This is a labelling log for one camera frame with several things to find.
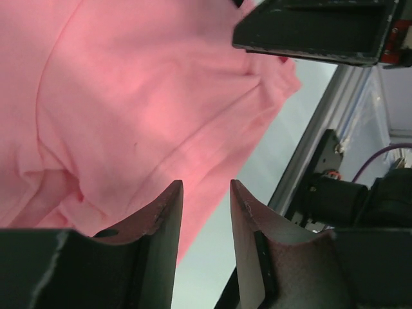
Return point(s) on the pink t shirt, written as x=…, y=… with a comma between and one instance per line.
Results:
x=105, y=103

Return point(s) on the aluminium frame rail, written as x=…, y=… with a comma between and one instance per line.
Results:
x=332, y=112

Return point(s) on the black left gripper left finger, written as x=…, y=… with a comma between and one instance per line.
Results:
x=128, y=265

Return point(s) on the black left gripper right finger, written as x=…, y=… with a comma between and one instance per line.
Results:
x=282, y=265

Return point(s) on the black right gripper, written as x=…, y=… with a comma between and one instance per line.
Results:
x=356, y=33

